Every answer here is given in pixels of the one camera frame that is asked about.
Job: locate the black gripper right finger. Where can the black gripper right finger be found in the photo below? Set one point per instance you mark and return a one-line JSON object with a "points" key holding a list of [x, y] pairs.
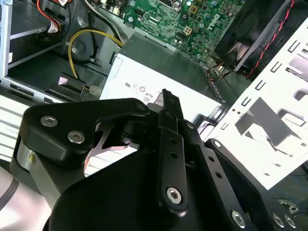
{"points": [[240, 185]]}

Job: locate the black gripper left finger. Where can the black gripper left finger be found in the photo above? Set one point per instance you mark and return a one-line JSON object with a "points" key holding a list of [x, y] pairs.
{"points": [[48, 139]]}

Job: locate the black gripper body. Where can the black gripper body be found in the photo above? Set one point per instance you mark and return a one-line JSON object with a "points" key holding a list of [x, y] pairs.
{"points": [[115, 204]]}

